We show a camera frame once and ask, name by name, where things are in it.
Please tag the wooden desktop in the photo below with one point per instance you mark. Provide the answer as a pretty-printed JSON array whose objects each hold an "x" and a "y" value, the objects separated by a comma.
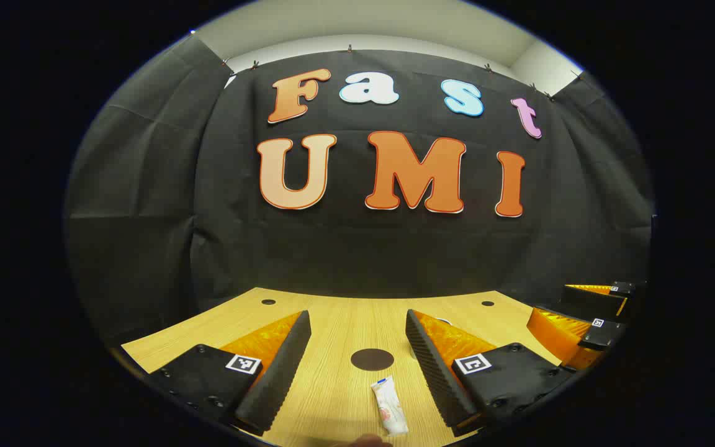
[{"x": 339, "y": 323}]

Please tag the round dark brown coaster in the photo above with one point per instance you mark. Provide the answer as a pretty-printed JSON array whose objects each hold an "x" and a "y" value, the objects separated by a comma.
[{"x": 372, "y": 359}]

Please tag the black backdrop cloth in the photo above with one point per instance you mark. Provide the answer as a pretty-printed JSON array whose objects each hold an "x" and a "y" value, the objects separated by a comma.
[{"x": 357, "y": 248}]

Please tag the white toothpaste tube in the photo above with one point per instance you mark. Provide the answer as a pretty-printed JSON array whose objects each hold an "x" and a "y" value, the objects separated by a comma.
[{"x": 388, "y": 406}]

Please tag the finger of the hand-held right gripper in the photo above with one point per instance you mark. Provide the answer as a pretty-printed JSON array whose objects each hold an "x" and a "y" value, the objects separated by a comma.
[
  {"x": 559, "y": 335},
  {"x": 593, "y": 300}
]

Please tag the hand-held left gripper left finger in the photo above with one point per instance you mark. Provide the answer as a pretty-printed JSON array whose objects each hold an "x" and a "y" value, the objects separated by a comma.
[{"x": 277, "y": 379}]

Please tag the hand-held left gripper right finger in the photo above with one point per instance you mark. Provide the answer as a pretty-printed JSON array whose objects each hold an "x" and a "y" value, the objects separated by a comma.
[{"x": 435, "y": 372}]

